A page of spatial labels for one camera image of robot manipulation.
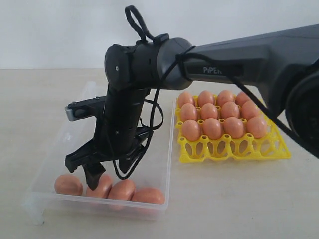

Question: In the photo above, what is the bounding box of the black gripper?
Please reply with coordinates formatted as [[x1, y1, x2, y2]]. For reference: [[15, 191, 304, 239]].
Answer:
[[65, 120, 149, 190]]

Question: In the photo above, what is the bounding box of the brown egg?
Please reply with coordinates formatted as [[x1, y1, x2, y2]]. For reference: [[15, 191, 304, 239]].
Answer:
[[108, 179, 136, 201], [246, 117, 267, 139], [200, 103, 218, 120], [221, 101, 240, 119], [54, 174, 83, 196], [181, 119, 201, 141], [241, 100, 261, 120], [86, 174, 113, 198], [223, 117, 245, 139], [131, 188, 165, 205], [180, 103, 198, 122], [202, 118, 223, 140]]

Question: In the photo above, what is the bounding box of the brown egg packed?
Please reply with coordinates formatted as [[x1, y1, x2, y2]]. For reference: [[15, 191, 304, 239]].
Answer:
[[235, 91, 251, 106], [217, 90, 234, 106], [197, 90, 215, 107], [177, 91, 195, 108]]

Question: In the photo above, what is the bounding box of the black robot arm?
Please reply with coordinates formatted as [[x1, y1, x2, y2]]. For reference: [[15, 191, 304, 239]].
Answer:
[[64, 24, 319, 189]]

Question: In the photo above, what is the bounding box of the clear plastic bin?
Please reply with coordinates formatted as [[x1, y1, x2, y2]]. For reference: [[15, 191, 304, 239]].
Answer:
[[21, 81, 175, 225]]

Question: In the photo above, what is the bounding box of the yellow plastic egg tray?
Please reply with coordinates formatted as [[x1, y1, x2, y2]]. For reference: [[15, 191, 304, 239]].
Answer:
[[175, 94, 291, 163]]

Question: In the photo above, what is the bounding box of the black camera cable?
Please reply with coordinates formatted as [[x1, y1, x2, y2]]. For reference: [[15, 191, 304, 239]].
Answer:
[[109, 5, 319, 180]]

